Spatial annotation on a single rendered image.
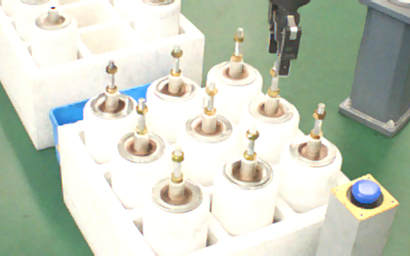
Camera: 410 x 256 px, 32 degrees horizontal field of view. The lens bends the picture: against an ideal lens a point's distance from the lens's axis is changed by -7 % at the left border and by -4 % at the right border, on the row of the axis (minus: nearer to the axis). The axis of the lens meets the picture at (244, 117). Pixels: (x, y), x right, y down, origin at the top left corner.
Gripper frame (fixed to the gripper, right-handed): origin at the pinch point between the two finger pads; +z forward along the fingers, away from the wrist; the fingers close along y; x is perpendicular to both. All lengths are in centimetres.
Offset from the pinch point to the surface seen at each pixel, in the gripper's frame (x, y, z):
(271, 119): 0.5, -2.7, 10.1
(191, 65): 9.8, 35.1, 24.0
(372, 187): -8.3, -28.3, 2.5
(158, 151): 19.0, -10.6, 10.2
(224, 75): 6.6, 10.3, 10.2
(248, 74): 2.4, 10.5, 10.2
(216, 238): 10.9, -21.6, 18.0
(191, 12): 6, 79, 35
